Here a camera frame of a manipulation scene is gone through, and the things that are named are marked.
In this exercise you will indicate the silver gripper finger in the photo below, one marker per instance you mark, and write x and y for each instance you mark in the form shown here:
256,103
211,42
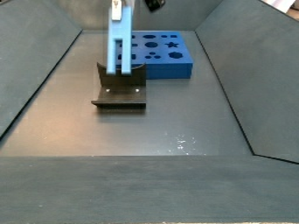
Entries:
116,7

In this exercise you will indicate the light blue square-circle object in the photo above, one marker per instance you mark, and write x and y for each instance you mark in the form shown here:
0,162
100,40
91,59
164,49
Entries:
119,34

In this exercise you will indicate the black curved fixture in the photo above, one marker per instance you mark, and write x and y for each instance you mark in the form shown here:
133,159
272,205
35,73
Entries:
121,90

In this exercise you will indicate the blue foam shape tray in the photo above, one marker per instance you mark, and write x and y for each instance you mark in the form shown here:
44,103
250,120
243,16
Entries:
161,51

